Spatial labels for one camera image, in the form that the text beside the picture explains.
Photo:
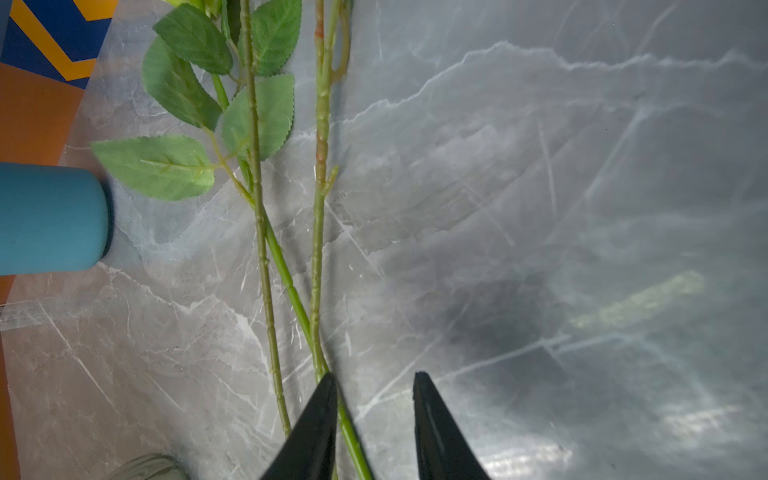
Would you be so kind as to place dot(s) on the clear glass vase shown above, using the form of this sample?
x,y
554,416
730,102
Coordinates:
x,y
153,466

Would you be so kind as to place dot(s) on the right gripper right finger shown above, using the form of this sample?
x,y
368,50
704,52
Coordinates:
x,y
442,451

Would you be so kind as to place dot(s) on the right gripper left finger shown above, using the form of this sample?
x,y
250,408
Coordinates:
x,y
309,451

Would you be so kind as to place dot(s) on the teal cylindrical vase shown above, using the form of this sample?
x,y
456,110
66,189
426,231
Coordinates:
x,y
53,219

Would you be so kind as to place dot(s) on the cream pink rose stem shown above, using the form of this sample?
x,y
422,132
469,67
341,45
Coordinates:
x,y
218,66

